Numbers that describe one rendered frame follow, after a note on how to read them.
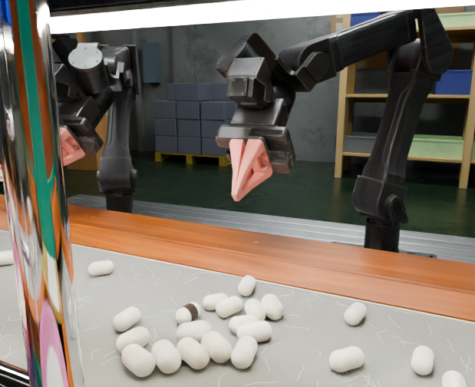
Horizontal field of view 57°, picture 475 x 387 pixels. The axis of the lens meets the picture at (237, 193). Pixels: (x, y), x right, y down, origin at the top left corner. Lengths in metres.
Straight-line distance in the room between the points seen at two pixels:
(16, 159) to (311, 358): 0.34
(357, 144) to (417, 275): 4.43
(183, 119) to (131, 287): 5.29
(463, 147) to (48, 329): 4.75
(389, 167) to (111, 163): 0.60
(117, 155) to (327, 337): 0.70
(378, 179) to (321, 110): 5.22
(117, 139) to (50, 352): 0.87
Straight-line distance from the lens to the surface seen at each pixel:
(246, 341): 0.43
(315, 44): 0.68
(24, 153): 0.19
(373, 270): 0.58
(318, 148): 6.07
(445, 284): 0.58
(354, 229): 1.05
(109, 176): 1.02
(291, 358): 0.44
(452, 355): 0.49
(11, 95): 0.19
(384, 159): 0.82
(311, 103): 6.04
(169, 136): 5.95
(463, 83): 4.88
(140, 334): 0.45
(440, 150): 4.94
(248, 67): 0.57
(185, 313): 0.48
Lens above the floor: 0.99
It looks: 14 degrees down
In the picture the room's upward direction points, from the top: straight up
